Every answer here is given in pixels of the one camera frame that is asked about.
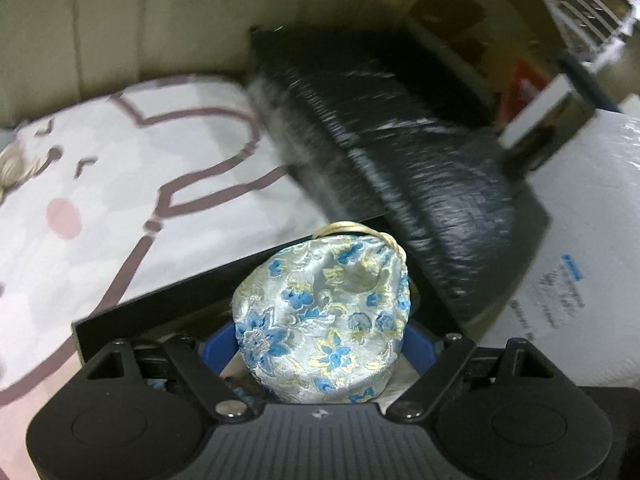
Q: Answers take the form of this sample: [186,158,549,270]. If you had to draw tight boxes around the blue floral brocade pouch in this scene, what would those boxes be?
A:
[231,221,411,404]

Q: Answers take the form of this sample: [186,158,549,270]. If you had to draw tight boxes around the grey crochet doll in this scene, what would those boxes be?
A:
[0,140,41,200]

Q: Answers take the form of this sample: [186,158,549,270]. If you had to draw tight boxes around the black storage box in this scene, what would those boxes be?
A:
[73,244,450,364]

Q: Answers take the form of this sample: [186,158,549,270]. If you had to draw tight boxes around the white bubble wrap package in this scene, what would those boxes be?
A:
[471,110,639,388]

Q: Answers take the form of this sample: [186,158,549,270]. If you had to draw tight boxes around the cartoon printed bed sheet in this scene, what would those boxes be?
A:
[1,76,326,479]

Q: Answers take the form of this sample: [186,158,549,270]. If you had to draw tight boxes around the black wrapped cushion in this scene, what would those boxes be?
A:
[247,26,550,324]

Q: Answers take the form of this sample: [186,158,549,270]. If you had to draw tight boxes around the white flat panel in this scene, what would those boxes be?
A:
[499,75,594,150]

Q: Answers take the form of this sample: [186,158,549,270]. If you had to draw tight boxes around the red book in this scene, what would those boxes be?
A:
[496,58,549,126]

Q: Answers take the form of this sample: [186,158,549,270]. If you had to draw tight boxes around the white cabinet doors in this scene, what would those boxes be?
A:
[0,0,402,126]

